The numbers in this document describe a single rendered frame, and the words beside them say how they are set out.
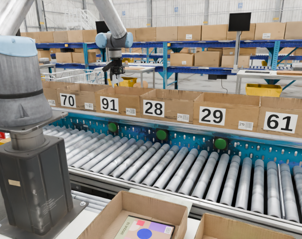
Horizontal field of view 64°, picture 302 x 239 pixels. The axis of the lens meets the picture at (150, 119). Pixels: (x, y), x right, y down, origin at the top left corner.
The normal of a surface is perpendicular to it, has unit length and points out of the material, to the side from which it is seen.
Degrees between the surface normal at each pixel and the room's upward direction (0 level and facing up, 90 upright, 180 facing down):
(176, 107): 90
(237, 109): 90
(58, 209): 90
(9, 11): 71
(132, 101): 90
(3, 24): 76
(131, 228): 0
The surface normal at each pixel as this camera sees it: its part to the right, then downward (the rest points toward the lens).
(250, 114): -0.40, 0.30
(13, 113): 0.14, -0.03
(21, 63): 0.70, 0.22
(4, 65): 0.23, 0.31
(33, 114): 0.69, -0.13
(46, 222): 0.93, 0.10
